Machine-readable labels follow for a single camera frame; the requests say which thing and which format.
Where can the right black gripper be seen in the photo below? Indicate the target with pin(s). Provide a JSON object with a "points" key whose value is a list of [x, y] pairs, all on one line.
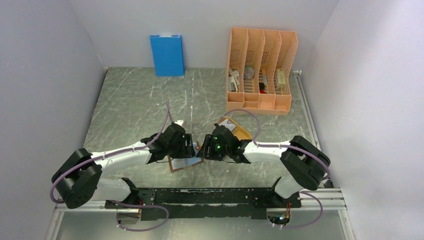
{"points": [[209, 140]]}

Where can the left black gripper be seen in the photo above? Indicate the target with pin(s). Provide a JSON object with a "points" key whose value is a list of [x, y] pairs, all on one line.
{"points": [[187, 151]]}

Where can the brown leather card holder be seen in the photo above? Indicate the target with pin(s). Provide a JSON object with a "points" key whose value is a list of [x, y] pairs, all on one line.
{"points": [[179, 164]]}

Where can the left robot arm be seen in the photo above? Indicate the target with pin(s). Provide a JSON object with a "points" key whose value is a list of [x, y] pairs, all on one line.
{"points": [[83, 176]]}

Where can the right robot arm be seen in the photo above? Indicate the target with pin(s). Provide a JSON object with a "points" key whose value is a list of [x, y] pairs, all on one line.
{"points": [[306, 164]]}

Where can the orange oval tray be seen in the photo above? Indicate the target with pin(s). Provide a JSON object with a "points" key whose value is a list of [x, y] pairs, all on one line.
{"points": [[239, 132]]}

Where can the white parts in organizer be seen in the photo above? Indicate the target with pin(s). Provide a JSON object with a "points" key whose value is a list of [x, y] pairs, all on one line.
{"points": [[234, 84]]}

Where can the red orange item in organizer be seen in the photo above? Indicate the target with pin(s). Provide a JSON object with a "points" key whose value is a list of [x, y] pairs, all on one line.
{"points": [[263, 81]]}

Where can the blue box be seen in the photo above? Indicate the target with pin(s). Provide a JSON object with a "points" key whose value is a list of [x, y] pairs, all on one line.
{"points": [[167, 53]]}

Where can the grey round item in organizer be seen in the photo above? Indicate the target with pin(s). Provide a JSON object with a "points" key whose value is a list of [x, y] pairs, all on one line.
{"points": [[249, 73]]}

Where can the green eraser in organizer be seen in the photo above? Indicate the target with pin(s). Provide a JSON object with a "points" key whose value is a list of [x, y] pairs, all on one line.
{"points": [[281, 78]]}

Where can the orange desk file organizer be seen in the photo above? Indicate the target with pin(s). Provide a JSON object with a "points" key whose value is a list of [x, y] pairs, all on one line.
{"points": [[258, 67]]}

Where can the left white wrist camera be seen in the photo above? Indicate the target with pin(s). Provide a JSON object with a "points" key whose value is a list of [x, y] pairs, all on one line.
{"points": [[181, 123]]}

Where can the black base frame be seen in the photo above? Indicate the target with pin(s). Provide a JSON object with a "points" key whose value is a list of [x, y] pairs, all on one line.
{"points": [[192, 203]]}

